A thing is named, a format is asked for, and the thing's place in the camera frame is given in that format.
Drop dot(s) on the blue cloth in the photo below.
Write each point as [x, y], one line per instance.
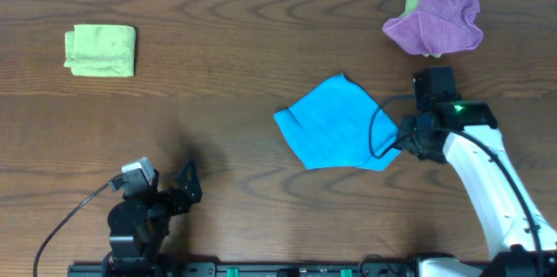
[338, 125]

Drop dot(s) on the folded green cloth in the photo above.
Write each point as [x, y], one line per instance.
[100, 50]

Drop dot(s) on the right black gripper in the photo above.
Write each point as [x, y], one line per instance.
[403, 129]

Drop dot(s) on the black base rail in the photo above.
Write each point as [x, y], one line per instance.
[209, 269]

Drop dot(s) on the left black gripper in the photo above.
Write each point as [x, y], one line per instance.
[172, 199]

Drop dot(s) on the crumpled green cloth under purple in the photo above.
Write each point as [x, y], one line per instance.
[411, 39]

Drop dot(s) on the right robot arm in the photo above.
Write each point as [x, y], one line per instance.
[466, 136]

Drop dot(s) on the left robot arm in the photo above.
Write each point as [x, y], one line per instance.
[140, 223]

